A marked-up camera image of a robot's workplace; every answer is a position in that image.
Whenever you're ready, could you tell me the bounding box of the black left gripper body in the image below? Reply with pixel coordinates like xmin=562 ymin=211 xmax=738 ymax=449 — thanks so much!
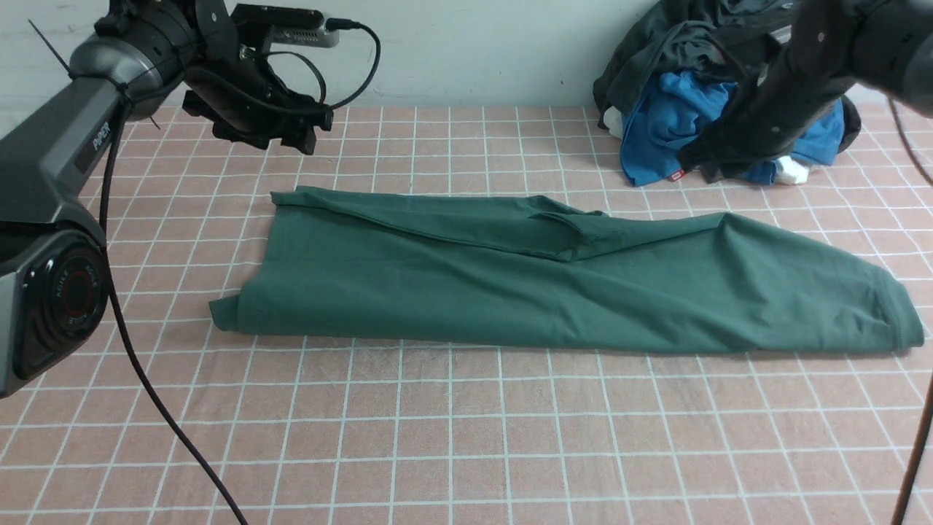
xmin=182 ymin=1 xmax=334 ymax=154

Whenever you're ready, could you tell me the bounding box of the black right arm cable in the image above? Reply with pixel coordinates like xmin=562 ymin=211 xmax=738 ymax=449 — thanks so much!
xmin=888 ymin=98 xmax=933 ymax=525

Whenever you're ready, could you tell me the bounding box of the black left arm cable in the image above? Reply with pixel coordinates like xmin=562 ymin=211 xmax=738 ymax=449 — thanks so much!
xmin=98 ymin=18 xmax=381 ymax=525

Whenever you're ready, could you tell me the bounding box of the green long sleeve shirt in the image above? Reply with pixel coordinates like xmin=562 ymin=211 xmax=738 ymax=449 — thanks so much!
xmin=210 ymin=187 xmax=924 ymax=354

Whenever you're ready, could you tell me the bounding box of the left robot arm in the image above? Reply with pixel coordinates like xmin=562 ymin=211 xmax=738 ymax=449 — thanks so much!
xmin=1 ymin=1 xmax=335 ymax=397

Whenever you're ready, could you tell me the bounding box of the dark grey crumpled garment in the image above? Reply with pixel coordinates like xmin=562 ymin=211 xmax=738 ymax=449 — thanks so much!
xmin=593 ymin=0 xmax=862 ymax=155

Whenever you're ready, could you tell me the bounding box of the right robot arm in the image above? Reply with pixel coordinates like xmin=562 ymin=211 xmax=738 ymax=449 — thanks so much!
xmin=679 ymin=1 xmax=932 ymax=182

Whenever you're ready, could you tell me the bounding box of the pink checkered tablecloth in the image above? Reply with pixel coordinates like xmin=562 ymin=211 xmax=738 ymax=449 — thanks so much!
xmin=109 ymin=102 xmax=931 ymax=524

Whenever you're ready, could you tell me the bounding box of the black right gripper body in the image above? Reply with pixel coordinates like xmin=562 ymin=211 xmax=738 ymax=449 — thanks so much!
xmin=679 ymin=15 xmax=857 ymax=182

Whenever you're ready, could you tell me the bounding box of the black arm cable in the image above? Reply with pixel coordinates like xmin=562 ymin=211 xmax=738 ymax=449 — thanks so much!
xmin=98 ymin=18 xmax=381 ymax=525
xmin=888 ymin=98 xmax=933 ymax=525

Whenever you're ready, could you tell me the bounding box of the blue crumpled garment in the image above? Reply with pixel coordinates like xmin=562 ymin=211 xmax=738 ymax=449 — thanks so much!
xmin=603 ymin=70 xmax=861 ymax=188

